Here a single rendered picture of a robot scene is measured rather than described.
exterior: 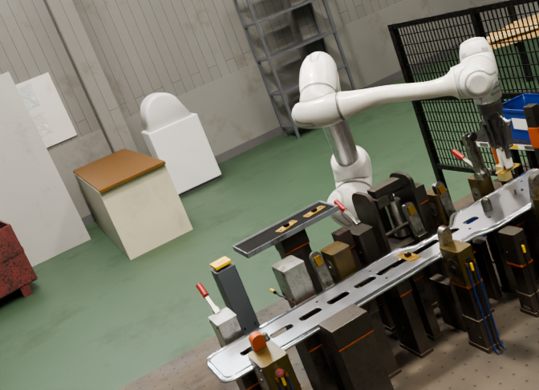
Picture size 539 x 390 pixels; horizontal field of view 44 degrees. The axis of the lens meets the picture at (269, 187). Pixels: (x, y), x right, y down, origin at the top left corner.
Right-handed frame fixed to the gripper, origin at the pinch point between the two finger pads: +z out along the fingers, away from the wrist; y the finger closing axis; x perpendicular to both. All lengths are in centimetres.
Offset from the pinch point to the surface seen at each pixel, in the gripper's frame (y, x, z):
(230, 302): -30, -98, 11
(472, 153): -14.0, -1.3, -1.1
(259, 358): 19, -108, 7
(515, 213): 10.9, -10.9, 13.6
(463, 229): 2.9, -25.9, 13.4
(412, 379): 13, -66, 43
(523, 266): 20.6, -21.3, 25.2
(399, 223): -18.8, -35.0, 10.8
